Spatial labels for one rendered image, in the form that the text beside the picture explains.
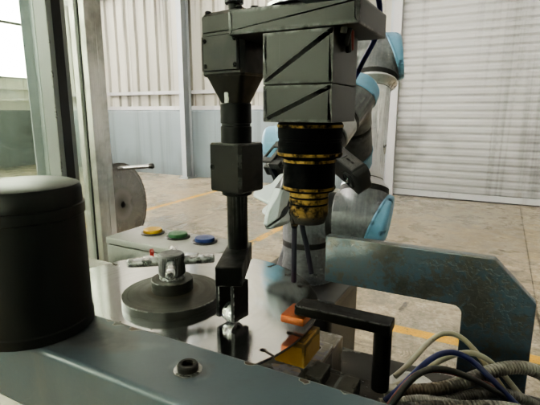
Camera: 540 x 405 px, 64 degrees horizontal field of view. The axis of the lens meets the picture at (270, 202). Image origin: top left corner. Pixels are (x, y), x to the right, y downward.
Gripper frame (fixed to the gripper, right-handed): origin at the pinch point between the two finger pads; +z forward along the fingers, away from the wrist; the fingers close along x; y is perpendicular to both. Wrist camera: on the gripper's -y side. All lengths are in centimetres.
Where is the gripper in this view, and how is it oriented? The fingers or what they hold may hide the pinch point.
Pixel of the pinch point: (275, 221)
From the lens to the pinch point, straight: 62.3
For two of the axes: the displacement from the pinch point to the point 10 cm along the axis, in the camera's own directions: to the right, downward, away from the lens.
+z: -5.2, 6.8, -5.1
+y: -7.7, -1.2, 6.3
